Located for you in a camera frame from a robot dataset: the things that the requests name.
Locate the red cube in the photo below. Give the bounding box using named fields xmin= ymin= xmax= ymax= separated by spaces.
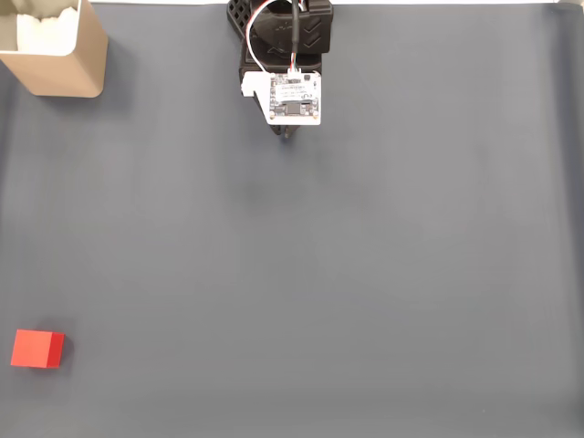
xmin=10 ymin=328 xmax=66 ymax=369

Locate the tan cardboard box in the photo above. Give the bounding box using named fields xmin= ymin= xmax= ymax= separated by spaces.
xmin=0 ymin=0 xmax=110 ymax=99

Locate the dark blue table mat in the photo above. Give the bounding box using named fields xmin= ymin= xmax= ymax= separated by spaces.
xmin=0 ymin=2 xmax=584 ymax=438

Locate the white padding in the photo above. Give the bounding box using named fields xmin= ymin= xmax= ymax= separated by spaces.
xmin=16 ymin=5 xmax=79 ymax=57

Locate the white camera circuit board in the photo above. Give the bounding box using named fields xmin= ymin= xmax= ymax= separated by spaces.
xmin=240 ymin=71 xmax=323 ymax=127

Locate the red white black servo cable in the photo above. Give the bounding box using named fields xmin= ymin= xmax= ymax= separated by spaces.
xmin=244 ymin=0 xmax=276 ymax=74

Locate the black camera cable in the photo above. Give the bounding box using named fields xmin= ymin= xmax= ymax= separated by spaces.
xmin=289 ymin=0 xmax=305 ymax=70

